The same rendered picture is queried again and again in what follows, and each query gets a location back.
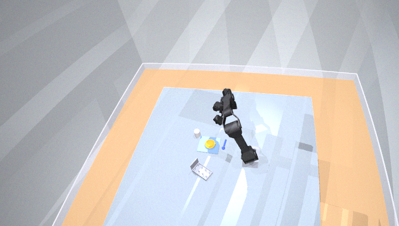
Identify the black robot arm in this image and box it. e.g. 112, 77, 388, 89
213, 88, 259, 164

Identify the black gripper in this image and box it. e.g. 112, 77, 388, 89
213, 112, 223, 126

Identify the light blue square mat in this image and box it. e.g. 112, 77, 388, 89
197, 136, 221, 154

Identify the white cylinder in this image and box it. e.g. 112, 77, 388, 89
194, 129, 201, 137

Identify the yellow plate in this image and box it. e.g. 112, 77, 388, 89
205, 139, 215, 148

